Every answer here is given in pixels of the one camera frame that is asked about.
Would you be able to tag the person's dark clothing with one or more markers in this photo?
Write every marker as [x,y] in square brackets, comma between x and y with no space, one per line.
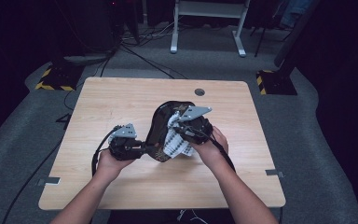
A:
[143,217]

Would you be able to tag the person's right hand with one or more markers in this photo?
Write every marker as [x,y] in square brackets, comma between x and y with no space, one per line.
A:
[209,154]

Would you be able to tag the thin black stand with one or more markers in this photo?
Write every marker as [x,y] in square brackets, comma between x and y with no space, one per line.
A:
[260,40]

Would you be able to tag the black equipment cabinet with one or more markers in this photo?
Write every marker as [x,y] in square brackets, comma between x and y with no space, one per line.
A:
[87,25]

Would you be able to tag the white metal desk frame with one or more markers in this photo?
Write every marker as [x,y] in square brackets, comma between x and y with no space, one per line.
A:
[211,9]

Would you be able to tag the yellow black striped base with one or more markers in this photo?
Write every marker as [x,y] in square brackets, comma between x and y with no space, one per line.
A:
[276,84]
[59,79]

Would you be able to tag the black floral tray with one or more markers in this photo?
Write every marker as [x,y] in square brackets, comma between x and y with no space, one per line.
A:
[155,130]

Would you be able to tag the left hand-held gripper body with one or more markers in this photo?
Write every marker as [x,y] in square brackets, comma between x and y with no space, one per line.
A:
[124,132]

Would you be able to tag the blue fabric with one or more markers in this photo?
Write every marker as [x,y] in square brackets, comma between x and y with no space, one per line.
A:
[295,12]

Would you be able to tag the person's left hand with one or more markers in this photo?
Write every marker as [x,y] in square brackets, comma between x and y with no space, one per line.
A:
[110,166]

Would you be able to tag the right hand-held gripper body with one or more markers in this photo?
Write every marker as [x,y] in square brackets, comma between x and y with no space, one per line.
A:
[199,129]

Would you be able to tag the white patterned cloth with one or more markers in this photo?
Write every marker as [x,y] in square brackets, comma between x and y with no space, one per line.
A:
[175,143]

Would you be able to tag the black slanted pole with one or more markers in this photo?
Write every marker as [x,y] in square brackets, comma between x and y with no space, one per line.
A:
[295,34]

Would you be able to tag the grey tape piece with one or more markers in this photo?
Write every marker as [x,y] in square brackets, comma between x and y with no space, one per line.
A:
[48,181]
[273,173]

